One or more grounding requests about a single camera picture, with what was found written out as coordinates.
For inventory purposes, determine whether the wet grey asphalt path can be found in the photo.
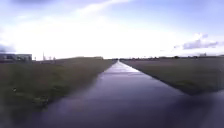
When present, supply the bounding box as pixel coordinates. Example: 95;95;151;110
19;60;224;128

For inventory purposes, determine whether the grass field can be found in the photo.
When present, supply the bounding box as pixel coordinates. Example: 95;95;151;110
0;58;118;128
120;56;224;96

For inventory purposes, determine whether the low grey building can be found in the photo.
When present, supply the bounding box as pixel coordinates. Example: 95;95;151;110
0;53;33;63

